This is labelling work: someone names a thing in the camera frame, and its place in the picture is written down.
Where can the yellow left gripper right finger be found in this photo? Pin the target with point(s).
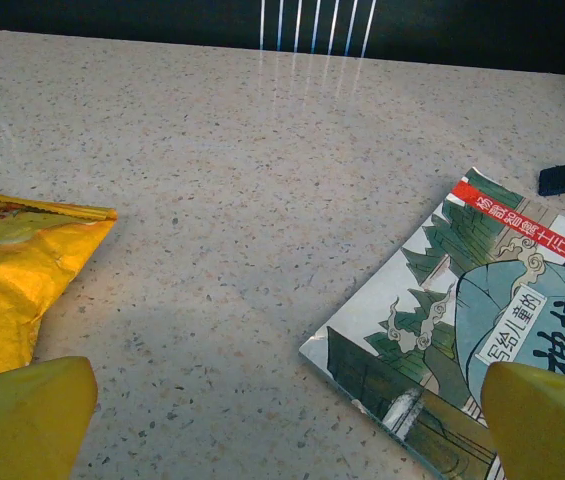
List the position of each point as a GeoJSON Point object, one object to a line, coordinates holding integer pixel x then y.
{"type": "Point", "coordinates": [547, 430]}

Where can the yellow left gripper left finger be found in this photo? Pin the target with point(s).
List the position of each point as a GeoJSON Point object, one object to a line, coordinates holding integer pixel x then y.
{"type": "Point", "coordinates": [22, 425]}

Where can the illustrated green blue children's book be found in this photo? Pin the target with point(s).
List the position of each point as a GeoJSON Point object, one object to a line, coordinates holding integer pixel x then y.
{"type": "Point", "coordinates": [462, 310]}

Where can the yellow orange snack bag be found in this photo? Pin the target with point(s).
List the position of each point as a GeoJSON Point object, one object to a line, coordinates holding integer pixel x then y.
{"type": "Point", "coordinates": [12, 280]}

